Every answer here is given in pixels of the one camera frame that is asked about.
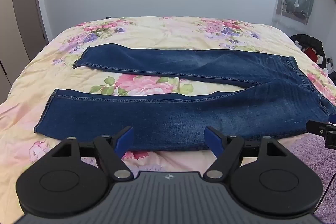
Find dark clothes pile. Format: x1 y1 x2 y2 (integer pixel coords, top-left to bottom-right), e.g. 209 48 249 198
290 34 336 75

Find blue denim pants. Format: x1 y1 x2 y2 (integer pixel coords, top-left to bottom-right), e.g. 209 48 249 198
34 43 336 152

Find floral bed blanket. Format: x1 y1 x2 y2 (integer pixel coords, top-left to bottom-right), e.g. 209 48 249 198
0 15 336 182

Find interior door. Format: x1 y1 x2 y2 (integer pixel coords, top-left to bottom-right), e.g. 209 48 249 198
9 0 49 62

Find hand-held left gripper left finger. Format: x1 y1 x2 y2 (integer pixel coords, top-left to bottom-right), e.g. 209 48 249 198
50 126 135 180

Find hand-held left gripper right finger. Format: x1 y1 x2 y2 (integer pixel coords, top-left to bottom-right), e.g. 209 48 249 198
203 126 290 180

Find purple fuzzy rug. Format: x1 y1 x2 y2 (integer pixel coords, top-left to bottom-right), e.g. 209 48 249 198
285 132 336 224

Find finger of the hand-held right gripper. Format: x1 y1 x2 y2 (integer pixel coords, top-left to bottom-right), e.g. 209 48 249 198
306 113 336 150

